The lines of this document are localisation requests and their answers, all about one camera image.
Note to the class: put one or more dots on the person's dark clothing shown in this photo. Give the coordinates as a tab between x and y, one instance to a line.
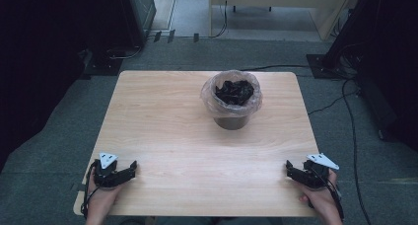
197	221

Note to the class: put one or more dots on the person's right hand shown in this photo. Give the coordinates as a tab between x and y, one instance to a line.
320	200

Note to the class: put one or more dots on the dark curtain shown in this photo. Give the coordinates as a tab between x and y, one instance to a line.
384	54
36	60

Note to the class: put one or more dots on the beige wooden partition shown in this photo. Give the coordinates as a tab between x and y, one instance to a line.
328	14

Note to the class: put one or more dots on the black stand base plate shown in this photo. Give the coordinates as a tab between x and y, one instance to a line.
103	67
323	68

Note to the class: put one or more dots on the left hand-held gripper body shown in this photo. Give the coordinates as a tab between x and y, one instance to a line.
105	176

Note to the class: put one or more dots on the clear plastic trash bag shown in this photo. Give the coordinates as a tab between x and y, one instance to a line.
210	98

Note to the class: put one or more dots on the crumpled black plastic waste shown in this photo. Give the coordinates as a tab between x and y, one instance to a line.
235	92

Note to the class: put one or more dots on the brown trash bin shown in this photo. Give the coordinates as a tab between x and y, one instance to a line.
231	122

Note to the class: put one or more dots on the person's left hand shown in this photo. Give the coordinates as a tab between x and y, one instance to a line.
104	197

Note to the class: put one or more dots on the black cabinet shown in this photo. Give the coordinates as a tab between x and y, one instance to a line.
139	11

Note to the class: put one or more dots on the small black floor bracket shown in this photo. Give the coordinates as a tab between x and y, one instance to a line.
171	36
157	36
196	37

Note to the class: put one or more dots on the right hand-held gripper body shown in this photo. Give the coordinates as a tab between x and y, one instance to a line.
316	176

